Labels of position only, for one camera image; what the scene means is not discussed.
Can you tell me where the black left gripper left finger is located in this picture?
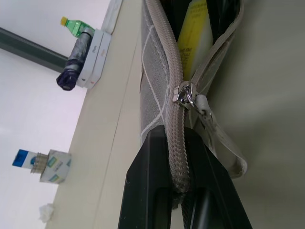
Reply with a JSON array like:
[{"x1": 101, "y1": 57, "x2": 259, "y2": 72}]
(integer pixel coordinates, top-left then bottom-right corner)
[{"x1": 117, "y1": 125, "x2": 173, "y2": 229}]

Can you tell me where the folded dark purple umbrella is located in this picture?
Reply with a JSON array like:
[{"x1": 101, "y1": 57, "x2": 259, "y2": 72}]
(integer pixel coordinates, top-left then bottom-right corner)
[{"x1": 56, "y1": 27, "x2": 96, "y2": 91}]

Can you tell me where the crumpled white tissue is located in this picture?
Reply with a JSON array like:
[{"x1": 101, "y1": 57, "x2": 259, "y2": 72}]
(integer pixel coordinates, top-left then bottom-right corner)
[{"x1": 38, "y1": 203, "x2": 54, "y2": 223}]

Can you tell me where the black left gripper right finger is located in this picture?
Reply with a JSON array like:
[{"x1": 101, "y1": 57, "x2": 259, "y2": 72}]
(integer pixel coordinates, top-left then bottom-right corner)
[{"x1": 181, "y1": 126, "x2": 253, "y2": 229}]

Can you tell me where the blue and white small box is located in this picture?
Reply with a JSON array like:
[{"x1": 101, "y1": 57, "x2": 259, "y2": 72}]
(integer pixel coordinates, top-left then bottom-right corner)
[{"x1": 12, "y1": 149, "x2": 37, "y2": 169}]

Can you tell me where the white flat box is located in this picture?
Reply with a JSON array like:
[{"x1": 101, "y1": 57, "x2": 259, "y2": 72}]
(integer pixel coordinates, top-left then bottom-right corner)
[
  {"x1": 87, "y1": 32, "x2": 112, "y2": 89},
  {"x1": 76, "y1": 28, "x2": 103, "y2": 87}
]

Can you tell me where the yellow highlighter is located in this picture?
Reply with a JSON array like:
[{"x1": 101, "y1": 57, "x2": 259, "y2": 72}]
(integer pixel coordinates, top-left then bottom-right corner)
[{"x1": 177, "y1": 0, "x2": 214, "y2": 79}]

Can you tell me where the white carton with green print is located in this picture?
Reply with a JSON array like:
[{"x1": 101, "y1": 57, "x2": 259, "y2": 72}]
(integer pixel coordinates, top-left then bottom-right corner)
[{"x1": 39, "y1": 149, "x2": 72, "y2": 184}]

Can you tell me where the green plastic bottle yellow cap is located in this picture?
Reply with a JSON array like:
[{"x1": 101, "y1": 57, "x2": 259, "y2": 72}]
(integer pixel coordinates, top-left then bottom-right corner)
[{"x1": 60, "y1": 16, "x2": 96, "y2": 38}]

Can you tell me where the grey grid zip pouch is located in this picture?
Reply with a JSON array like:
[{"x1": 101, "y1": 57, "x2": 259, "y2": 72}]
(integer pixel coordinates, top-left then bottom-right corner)
[{"x1": 139, "y1": 0, "x2": 248, "y2": 210}]

